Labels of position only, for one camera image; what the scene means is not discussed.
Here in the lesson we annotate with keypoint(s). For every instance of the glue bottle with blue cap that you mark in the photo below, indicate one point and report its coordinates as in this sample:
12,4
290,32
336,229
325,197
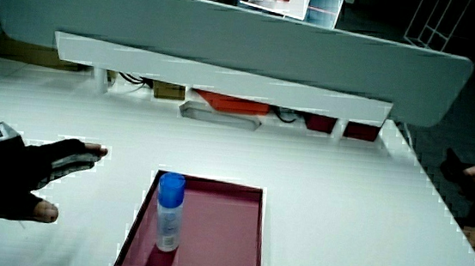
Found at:
169,217

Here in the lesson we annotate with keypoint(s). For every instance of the dark red square plate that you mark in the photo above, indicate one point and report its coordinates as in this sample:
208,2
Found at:
220,235

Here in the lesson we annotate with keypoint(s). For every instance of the large brown cardboard box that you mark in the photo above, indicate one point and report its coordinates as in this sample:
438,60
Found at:
20,50

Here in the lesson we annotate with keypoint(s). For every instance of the white desk shelf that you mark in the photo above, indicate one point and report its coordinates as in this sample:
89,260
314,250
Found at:
208,76

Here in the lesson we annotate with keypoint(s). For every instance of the orange box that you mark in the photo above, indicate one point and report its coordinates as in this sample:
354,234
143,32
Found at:
233,103

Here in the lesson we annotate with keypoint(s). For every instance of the grey desk divider panel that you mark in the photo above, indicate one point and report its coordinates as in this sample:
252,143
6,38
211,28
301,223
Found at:
228,37

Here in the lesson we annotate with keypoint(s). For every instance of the dark red box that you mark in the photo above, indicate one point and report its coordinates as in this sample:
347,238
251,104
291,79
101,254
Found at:
362,131
320,123

